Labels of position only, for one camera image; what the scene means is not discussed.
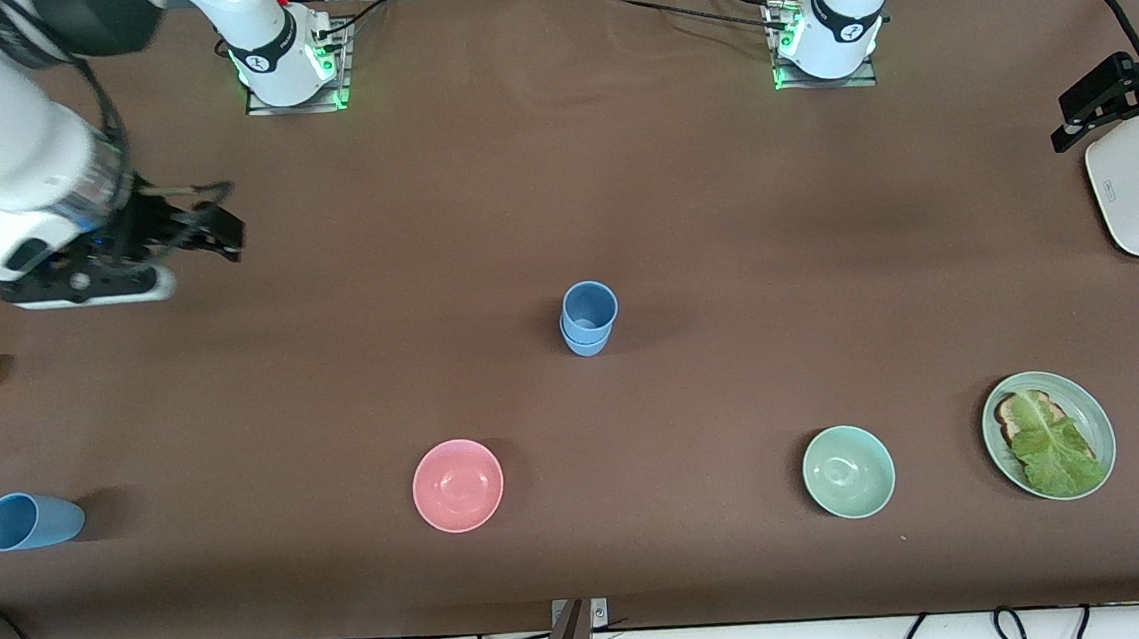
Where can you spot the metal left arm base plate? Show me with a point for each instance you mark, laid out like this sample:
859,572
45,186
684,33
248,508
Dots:
824,83

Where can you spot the green lettuce leaf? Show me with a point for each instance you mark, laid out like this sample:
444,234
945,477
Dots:
1055,451

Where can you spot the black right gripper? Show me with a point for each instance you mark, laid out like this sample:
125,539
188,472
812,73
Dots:
151,224

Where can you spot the mint green bowl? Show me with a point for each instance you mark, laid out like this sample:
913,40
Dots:
849,471

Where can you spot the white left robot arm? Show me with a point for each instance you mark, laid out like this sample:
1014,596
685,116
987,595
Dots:
843,0

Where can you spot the mint green plate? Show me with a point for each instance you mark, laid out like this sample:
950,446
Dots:
1093,418

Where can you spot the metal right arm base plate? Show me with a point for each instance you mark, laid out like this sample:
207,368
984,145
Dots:
299,108

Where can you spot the pink bowl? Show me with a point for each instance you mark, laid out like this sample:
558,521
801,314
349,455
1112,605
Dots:
458,486

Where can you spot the toasted bread slice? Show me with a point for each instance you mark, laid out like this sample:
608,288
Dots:
1010,419

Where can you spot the blue cup with paper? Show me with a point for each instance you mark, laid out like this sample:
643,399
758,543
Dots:
587,349

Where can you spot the silver metal bracket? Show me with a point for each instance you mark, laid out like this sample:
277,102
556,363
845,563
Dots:
600,613

